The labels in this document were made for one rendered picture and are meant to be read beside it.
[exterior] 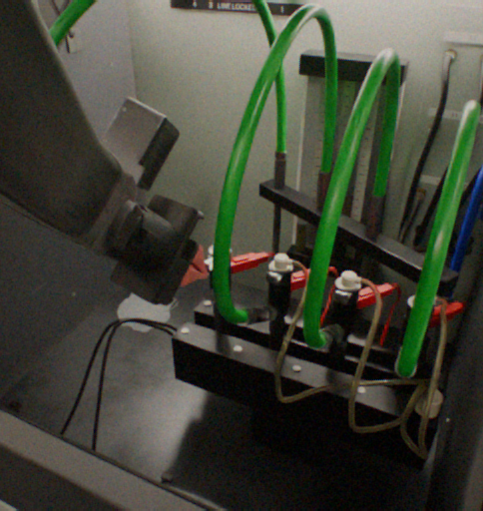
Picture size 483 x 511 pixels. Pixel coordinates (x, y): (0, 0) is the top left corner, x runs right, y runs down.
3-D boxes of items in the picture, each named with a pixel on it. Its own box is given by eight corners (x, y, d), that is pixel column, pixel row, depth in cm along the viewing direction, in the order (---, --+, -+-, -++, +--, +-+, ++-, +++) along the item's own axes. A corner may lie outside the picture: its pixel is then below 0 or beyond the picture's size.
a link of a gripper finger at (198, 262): (235, 265, 57) (191, 237, 49) (205, 322, 56) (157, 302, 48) (191, 247, 60) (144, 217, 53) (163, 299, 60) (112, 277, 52)
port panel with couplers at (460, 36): (394, 227, 77) (438, 6, 60) (398, 217, 79) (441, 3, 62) (485, 247, 72) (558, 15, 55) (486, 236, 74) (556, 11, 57)
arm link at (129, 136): (-1, 187, 34) (110, 246, 34) (82, 46, 35) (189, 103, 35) (50, 212, 46) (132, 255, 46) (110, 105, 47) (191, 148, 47)
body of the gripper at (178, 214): (209, 217, 50) (167, 186, 44) (161, 308, 49) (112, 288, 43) (164, 200, 54) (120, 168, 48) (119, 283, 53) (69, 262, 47)
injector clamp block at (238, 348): (177, 411, 74) (170, 335, 66) (209, 366, 82) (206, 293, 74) (410, 504, 62) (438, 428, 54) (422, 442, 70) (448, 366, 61)
